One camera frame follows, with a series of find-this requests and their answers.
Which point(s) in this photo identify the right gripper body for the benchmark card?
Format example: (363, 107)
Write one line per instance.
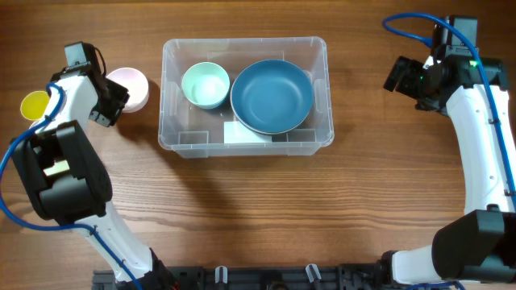
(409, 81)

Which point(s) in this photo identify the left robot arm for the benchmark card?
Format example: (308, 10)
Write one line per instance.
(67, 182)

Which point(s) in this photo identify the yellow cup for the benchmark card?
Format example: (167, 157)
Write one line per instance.
(34, 105)

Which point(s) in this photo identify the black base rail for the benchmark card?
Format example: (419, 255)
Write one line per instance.
(312, 276)

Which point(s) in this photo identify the dark blue plate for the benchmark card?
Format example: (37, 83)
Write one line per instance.
(271, 94)

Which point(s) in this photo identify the mint green bowl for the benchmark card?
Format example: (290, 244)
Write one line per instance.
(206, 83)

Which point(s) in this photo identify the light blue bowl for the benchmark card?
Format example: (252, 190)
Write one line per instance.
(209, 106)

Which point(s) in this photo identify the pink bowl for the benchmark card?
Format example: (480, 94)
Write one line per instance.
(137, 85)

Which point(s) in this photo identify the clear plastic storage container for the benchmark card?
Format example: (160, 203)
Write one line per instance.
(279, 87)

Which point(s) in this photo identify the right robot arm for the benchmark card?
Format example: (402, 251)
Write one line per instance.
(480, 246)

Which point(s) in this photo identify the pink cup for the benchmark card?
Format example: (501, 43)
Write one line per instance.
(35, 123)

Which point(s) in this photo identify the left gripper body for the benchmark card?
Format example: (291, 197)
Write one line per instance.
(110, 104)

